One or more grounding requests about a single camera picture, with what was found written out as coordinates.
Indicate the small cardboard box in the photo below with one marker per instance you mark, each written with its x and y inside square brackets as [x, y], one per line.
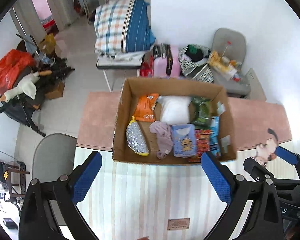
[55, 91]

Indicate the grey chair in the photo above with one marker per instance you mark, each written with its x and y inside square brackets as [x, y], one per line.
[54, 157]

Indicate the blue milk cardboard box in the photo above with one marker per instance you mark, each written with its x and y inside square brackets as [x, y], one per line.
[135, 87]

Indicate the pink suitcase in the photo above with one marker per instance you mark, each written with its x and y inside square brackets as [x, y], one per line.
[166, 61]

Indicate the striped bag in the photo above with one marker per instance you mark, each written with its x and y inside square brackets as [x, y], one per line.
[193, 60]

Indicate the folded plaid quilt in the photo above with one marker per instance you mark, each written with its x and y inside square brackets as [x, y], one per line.
[123, 27]

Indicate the light blue snack packet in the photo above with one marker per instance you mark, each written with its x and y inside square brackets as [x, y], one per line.
[214, 145]

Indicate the white pillow pack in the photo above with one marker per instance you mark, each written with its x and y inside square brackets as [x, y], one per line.
[174, 109]

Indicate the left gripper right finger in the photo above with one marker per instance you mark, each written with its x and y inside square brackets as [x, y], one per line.
[235, 191]

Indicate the red snack bag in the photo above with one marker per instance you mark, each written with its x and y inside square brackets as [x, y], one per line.
[202, 144]

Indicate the purple cloth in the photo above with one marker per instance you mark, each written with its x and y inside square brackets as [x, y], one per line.
[164, 138]

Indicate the brown mat label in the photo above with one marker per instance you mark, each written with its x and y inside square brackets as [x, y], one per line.
[178, 224]

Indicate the red plastic bag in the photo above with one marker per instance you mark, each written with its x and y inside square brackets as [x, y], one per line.
[11, 65]

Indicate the grey armchair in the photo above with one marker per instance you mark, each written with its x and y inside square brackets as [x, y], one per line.
[231, 46]

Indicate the silver yellow scrub sponge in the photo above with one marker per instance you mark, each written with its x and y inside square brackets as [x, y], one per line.
[135, 138]

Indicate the orange snack bag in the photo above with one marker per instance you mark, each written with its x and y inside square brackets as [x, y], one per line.
[145, 108]

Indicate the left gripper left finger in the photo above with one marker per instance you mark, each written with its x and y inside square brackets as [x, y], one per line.
[37, 220]

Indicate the blue cartoon wipes pack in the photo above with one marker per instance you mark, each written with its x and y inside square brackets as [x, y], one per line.
[184, 140]

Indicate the black tripod pile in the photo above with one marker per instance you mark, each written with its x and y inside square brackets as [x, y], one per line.
[22, 108]

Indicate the green snack bag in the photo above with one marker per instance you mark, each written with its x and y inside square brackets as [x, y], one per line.
[202, 112]

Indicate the white folding bed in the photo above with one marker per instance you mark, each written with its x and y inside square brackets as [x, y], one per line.
[120, 61]

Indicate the white goose plush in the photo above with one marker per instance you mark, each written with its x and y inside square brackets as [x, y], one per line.
[25, 86]

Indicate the person's hand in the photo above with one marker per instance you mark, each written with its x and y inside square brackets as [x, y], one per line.
[143, 238]

